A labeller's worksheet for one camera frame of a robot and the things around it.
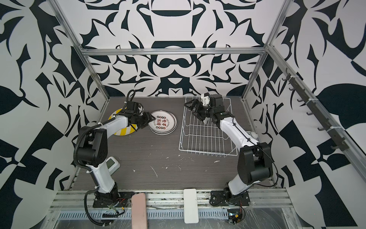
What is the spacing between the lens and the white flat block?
66cm

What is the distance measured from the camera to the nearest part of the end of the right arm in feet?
2.43

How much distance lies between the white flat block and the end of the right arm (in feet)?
1.27
